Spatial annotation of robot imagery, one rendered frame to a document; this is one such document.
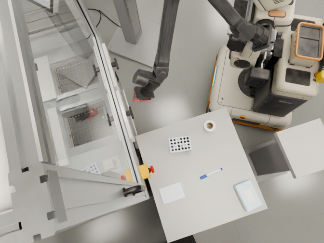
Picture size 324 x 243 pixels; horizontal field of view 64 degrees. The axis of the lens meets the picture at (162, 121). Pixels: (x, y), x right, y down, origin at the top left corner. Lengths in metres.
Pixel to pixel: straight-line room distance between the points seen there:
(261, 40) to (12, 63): 1.11
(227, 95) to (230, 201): 0.95
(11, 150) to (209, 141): 1.32
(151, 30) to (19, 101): 2.41
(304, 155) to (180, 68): 1.38
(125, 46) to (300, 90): 1.63
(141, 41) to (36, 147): 2.38
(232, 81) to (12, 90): 1.99
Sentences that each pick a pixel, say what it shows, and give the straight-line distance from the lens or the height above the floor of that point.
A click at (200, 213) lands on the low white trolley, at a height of 0.76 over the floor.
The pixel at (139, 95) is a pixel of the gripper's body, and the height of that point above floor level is 1.08.
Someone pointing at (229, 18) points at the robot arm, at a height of 1.32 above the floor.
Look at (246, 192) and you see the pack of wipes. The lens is 1.53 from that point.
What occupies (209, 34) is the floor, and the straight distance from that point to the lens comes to 2.75.
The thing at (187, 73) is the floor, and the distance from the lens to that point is 2.52.
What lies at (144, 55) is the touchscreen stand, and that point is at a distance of 2.58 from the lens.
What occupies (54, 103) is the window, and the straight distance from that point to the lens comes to 0.48.
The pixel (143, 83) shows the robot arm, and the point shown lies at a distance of 1.22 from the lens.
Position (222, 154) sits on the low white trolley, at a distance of 1.56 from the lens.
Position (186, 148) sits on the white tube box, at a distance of 1.51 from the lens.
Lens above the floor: 2.28
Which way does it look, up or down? 75 degrees down
